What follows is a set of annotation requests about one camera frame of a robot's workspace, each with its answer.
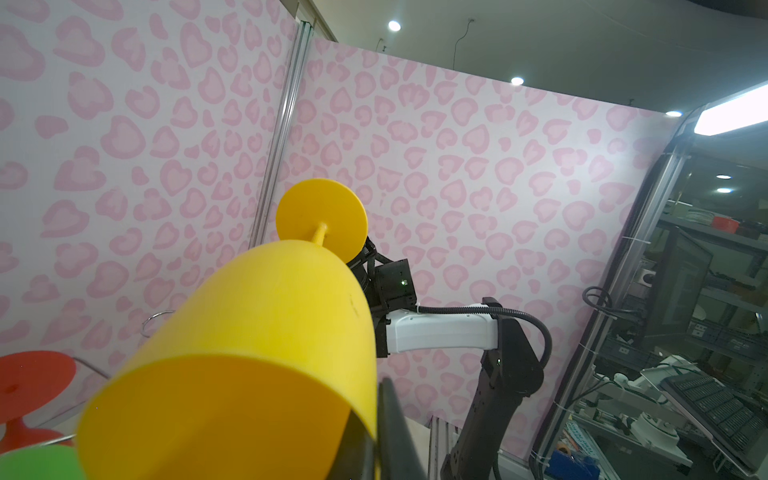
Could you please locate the green plastic wine glass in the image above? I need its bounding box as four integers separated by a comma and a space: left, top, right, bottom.
1, 445, 85, 480

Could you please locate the yellow plastic wine glass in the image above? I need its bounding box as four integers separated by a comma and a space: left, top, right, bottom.
76, 179, 377, 479

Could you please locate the black computer monitor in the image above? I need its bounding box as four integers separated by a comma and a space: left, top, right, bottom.
640, 227, 713, 350

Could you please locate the aluminium frame post right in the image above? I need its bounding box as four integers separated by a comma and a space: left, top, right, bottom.
249, 21, 314, 249

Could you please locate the red box on shelf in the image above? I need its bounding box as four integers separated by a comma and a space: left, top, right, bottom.
711, 216, 740, 234

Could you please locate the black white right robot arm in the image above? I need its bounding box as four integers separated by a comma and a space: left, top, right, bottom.
347, 240, 553, 479

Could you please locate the red plastic wine glass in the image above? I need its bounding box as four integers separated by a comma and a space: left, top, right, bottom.
1, 351, 76, 454

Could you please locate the chrome wine glass rack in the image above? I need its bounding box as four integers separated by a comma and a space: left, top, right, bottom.
32, 310, 175, 448

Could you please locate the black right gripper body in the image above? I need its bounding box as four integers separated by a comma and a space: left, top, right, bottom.
347, 238, 416, 312

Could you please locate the black keyboard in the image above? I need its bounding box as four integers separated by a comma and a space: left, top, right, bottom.
659, 373, 767, 475

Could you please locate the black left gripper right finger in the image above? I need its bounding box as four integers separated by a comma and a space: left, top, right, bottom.
377, 378, 427, 480

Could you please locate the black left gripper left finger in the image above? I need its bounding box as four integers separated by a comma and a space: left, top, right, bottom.
326, 411, 375, 480

